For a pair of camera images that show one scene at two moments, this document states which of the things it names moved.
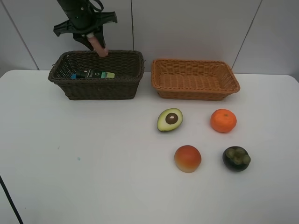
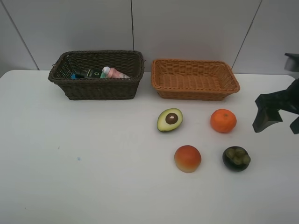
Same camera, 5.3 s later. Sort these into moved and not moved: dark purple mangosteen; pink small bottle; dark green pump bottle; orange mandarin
Moved: pink small bottle
Not moved: orange mandarin; dark purple mangosteen; dark green pump bottle
